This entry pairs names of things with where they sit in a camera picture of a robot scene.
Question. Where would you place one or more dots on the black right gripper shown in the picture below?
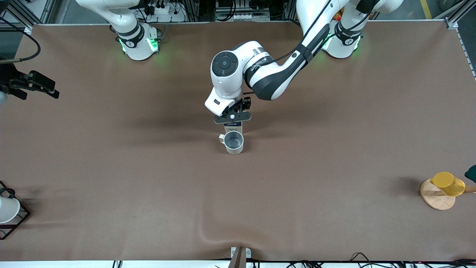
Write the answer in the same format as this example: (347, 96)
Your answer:
(8, 79)

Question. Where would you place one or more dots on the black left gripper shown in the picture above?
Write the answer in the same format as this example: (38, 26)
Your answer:
(245, 103)

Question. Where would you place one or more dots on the blue white milk carton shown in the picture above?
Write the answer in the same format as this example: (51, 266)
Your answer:
(232, 125)

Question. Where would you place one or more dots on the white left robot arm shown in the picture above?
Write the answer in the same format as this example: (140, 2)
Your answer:
(275, 78)

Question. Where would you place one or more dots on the white cup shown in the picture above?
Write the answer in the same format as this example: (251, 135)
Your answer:
(7, 209)

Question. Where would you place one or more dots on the yellow plastic cup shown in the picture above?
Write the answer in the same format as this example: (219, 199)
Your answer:
(448, 183)

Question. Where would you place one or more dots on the green plastic cup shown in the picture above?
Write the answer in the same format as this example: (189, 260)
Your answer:
(471, 174)

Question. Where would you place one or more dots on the white power strip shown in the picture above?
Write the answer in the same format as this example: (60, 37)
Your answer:
(169, 15)

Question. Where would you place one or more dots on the round wooden mug stand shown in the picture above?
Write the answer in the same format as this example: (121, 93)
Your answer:
(437, 201)

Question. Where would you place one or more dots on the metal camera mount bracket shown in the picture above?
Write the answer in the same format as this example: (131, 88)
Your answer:
(240, 257)

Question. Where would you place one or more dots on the aluminium frame profile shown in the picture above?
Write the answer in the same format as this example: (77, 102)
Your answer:
(459, 15)

